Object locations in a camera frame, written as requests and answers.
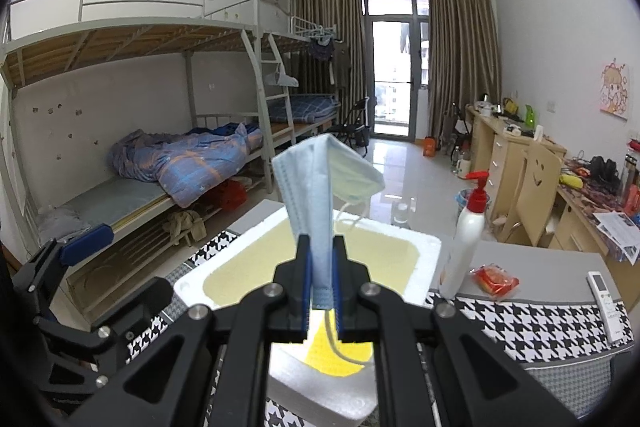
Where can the yellow cloth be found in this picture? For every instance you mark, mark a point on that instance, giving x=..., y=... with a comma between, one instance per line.
x=320, y=354

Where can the glass jar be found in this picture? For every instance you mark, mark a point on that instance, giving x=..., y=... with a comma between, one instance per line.
x=401, y=213

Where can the blue orange plaid quilt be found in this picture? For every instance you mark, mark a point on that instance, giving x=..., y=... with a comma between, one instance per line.
x=190, y=162

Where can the blue face mask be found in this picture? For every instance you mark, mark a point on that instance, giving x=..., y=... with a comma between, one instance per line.
x=305, y=187

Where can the dark thermos bottle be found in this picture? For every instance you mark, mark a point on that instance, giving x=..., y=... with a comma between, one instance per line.
x=628, y=177

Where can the yellow banana toy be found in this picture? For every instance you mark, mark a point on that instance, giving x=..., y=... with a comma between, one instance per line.
x=570, y=181

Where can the blue plaid bedding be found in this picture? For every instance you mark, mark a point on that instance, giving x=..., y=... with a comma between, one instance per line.
x=305, y=107

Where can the blue pet bowl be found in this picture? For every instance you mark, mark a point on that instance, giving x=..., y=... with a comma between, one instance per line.
x=465, y=202

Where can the printed papers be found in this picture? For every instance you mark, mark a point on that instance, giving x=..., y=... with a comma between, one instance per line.
x=617, y=232

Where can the white metal bunk bed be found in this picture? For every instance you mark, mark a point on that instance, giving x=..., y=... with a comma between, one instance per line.
x=125, y=27
x=310, y=27

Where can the green bag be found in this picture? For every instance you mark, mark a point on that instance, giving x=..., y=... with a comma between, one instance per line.
x=528, y=114

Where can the grey pillow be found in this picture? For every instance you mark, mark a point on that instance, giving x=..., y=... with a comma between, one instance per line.
x=60, y=222

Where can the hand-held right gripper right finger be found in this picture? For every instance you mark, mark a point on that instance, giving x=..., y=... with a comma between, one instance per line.
x=338, y=287

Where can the orange bag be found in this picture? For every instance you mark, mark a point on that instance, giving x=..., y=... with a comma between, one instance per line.
x=430, y=147

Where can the long wooden desk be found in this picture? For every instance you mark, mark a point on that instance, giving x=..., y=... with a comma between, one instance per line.
x=505, y=147

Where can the cartoon wall poster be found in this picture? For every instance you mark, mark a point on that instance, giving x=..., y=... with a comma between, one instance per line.
x=616, y=89

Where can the white lotion pump bottle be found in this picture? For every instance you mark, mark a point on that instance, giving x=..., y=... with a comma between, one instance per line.
x=467, y=237

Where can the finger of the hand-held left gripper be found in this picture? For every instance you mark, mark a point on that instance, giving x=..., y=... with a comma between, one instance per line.
x=90, y=241
x=145, y=302

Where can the houndstooth tablecloth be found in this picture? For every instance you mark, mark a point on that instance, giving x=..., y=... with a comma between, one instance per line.
x=525, y=322

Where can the black folding chair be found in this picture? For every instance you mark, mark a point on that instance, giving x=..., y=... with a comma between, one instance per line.
x=357, y=117

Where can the red snack packet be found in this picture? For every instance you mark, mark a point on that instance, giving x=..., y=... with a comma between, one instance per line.
x=495, y=281

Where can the wooden chair with smiley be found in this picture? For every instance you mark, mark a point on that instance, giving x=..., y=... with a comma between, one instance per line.
x=535, y=192

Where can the white foam box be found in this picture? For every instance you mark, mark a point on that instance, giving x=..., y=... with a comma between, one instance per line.
x=422, y=272

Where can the white remote control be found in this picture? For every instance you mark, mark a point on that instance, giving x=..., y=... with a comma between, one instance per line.
x=606, y=304

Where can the beige cloth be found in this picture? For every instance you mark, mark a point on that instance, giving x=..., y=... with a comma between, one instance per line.
x=187, y=227

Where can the hanging dark clothes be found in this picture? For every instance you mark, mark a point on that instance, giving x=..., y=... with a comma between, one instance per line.
x=320, y=51

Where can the brown curtain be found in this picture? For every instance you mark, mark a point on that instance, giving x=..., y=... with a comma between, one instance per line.
x=325, y=17
x=462, y=57

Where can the red bag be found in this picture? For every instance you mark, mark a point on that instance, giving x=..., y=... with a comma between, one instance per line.
x=232, y=196

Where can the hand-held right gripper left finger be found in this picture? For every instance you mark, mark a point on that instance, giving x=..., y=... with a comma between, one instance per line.
x=306, y=287

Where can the glass balcony door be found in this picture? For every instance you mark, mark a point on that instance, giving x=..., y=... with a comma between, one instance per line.
x=395, y=57

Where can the group of floor bottles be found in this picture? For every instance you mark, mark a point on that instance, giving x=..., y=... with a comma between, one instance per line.
x=461, y=159

